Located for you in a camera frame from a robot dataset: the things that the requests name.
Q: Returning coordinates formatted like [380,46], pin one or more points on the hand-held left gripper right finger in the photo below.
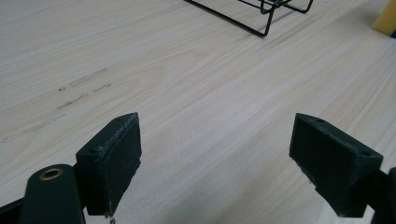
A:
[333,165]

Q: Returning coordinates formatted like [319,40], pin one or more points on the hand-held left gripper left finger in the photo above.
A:
[113,161]

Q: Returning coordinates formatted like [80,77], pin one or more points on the yellow sponge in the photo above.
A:
[386,19]

